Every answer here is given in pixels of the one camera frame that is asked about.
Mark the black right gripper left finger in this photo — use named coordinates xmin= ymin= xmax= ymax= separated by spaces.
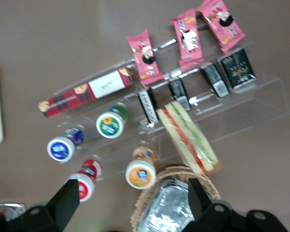
xmin=0 ymin=178 xmax=80 ymax=232

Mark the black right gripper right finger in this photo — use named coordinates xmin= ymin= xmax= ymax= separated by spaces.
xmin=185 ymin=178 xmax=290 ymax=232

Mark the triangle sandwich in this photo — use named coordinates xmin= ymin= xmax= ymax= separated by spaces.
xmin=157 ymin=100 xmax=220 ymax=176

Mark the silver foil container stack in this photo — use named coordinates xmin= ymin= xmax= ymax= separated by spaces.
xmin=136 ymin=176 xmax=208 ymax=232

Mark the red lid yogurt cup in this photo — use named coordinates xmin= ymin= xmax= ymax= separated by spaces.
xmin=67 ymin=159 xmax=103 ymax=203

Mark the blue lid yogurt cup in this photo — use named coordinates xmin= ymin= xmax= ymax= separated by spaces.
xmin=47 ymin=127 xmax=85 ymax=162

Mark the oval wicker basket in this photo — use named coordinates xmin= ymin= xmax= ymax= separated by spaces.
xmin=130 ymin=165 xmax=222 ymax=232

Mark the orange lid yogurt cup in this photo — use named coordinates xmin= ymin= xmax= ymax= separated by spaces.
xmin=125 ymin=146 xmax=158 ymax=190

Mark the green lid yogurt cup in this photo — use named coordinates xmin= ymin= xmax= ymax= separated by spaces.
xmin=96 ymin=105 xmax=130 ymax=139

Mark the red plaid cookie box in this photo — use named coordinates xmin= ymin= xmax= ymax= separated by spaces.
xmin=38 ymin=68 xmax=136 ymax=118

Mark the clear acrylic tiered stand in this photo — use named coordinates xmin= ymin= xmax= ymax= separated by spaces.
xmin=38 ymin=21 xmax=290 ymax=181

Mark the black small carton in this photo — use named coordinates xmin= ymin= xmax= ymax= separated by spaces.
xmin=218 ymin=47 xmax=257 ymax=90
xmin=200 ymin=62 xmax=230 ymax=98
xmin=168 ymin=78 xmax=192 ymax=112
xmin=137 ymin=87 xmax=160 ymax=128

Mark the pink snack packet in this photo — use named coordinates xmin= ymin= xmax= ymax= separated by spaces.
xmin=195 ymin=0 xmax=246 ymax=53
xmin=127 ymin=28 xmax=164 ymax=86
xmin=170 ymin=9 xmax=205 ymax=71

